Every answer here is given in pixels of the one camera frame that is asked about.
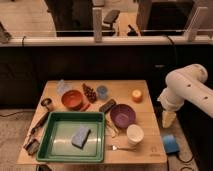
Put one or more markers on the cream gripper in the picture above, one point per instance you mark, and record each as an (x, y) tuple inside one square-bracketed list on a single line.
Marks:
[(167, 118)]

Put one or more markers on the orange apple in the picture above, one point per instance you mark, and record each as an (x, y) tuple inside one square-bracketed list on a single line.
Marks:
[(136, 95)]

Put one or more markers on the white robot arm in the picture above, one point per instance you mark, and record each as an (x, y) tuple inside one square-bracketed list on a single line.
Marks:
[(185, 84)]

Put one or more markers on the white paper cup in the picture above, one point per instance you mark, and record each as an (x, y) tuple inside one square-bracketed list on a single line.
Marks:
[(135, 134)]

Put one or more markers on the blue small cup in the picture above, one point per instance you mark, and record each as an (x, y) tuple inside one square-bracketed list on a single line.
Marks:
[(102, 92)]

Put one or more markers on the purple bowl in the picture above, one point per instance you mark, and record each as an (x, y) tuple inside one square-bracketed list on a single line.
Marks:
[(122, 115)]

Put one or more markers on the wooden spoon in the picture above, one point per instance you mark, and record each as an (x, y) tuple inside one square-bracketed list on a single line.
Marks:
[(113, 131)]

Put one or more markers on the black brush block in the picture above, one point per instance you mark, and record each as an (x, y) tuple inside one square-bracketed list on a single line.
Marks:
[(107, 106)]

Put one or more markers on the silver fork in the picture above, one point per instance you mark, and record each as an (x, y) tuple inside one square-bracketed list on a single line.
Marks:
[(114, 148)]

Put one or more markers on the dark grape bunch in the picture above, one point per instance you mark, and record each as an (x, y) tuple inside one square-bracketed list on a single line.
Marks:
[(89, 93)]

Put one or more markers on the blue sponge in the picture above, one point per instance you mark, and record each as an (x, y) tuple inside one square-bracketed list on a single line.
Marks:
[(80, 136)]

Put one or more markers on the orange bowl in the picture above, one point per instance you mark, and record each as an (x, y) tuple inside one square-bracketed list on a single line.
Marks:
[(72, 99)]

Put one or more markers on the black office chair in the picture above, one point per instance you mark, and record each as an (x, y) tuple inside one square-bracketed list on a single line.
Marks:
[(110, 19)]

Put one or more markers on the clear plastic bag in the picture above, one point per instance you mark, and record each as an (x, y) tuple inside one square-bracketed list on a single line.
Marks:
[(62, 87)]

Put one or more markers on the green plastic tray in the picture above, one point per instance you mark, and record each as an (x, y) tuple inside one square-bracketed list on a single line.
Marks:
[(56, 142)]

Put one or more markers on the black handled utensil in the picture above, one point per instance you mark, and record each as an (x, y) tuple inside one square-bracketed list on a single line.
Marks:
[(40, 123)]

